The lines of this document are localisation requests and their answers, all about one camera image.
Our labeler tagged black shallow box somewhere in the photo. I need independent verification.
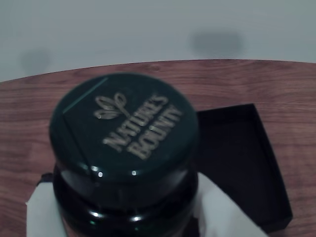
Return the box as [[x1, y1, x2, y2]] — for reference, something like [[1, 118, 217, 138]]
[[195, 103, 294, 233]]

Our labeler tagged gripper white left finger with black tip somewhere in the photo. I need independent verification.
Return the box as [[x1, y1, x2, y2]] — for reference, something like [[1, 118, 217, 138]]
[[26, 173, 65, 237]]

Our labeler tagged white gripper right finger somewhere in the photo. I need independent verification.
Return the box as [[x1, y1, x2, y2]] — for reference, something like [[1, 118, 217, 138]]
[[196, 172, 269, 237]]

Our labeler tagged dark green pill bottle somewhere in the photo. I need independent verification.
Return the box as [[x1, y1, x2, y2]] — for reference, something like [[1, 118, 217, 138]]
[[49, 73, 200, 237]]

